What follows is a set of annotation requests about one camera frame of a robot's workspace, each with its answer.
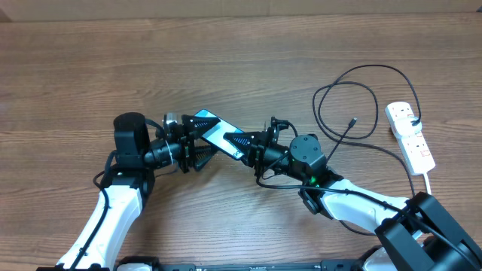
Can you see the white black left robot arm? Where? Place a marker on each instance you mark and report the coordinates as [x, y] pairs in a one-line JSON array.
[[127, 181]]

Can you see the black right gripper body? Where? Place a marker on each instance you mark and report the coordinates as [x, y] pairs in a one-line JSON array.
[[266, 150]]

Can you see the white power strip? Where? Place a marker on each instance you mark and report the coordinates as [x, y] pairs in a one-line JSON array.
[[414, 148]]

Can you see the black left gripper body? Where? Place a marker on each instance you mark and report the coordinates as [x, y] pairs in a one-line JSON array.
[[187, 143]]

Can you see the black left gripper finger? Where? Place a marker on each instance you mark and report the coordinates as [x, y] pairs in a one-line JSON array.
[[202, 155], [195, 126]]

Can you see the white USB charger plug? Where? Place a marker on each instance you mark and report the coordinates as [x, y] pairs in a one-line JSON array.
[[406, 126]]

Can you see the Samsung Galaxy smartphone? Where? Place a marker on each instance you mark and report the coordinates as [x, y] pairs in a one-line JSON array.
[[215, 136]]

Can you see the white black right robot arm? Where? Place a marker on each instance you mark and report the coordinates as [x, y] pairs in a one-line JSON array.
[[415, 234]]

